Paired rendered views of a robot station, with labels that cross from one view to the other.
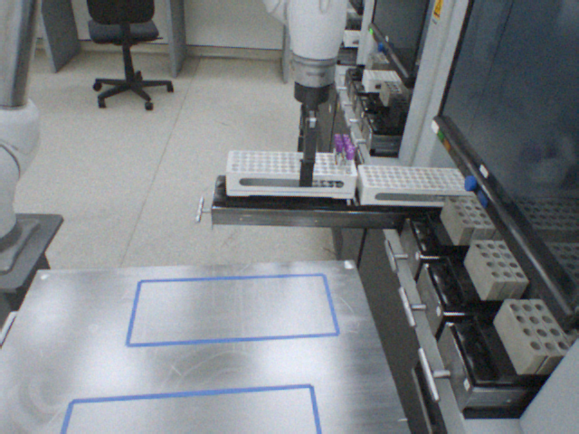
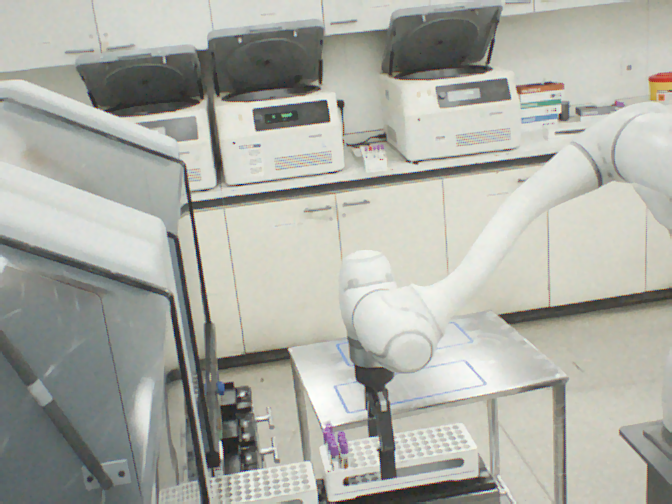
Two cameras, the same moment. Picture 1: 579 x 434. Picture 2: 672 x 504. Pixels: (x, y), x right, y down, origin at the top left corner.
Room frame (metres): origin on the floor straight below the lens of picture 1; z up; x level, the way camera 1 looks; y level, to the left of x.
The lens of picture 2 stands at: (2.30, -0.11, 1.78)
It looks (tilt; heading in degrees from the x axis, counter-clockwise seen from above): 19 degrees down; 178
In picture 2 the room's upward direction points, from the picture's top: 6 degrees counter-clockwise
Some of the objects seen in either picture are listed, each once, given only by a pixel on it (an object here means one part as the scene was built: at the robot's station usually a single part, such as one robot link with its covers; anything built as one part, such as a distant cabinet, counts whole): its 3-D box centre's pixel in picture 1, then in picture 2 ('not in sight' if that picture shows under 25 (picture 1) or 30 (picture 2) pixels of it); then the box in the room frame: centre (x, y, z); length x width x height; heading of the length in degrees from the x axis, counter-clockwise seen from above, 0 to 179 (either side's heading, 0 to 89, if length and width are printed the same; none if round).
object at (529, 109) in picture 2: not in sight; (534, 106); (-1.97, 1.13, 1.01); 0.23 x 0.12 x 0.08; 94
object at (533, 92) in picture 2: not in sight; (539, 89); (-1.97, 1.16, 1.10); 0.24 x 0.13 x 0.10; 93
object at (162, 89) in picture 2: not in sight; (150, 117); (-1.64, -0.80, 1.22); 0.62 x 0.56 x 0.64; 3
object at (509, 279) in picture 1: (493, 271); not in sight; (0.63, -0.39, 0.85); 0.12 x 0.02 x 0.06; 5
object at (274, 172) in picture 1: (290, 174); (398, 461); (0.90, 0.01, 0.86); 0.30 x 0.10 x 0.06; 95
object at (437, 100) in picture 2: not in sight; (445, 76); (-1.77, 0.63, 1.25); 0.62 x 0.56 x 0.69; 5
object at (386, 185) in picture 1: (418, 188); (239, 501); (0.93, -0.31, 0.83); 0.30 x 0.10 x 0.06; 95
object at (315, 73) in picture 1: (313, 68); (372, 346); (0.90, -0.02, 1.12); 0.09 x 0.09 x 0.06
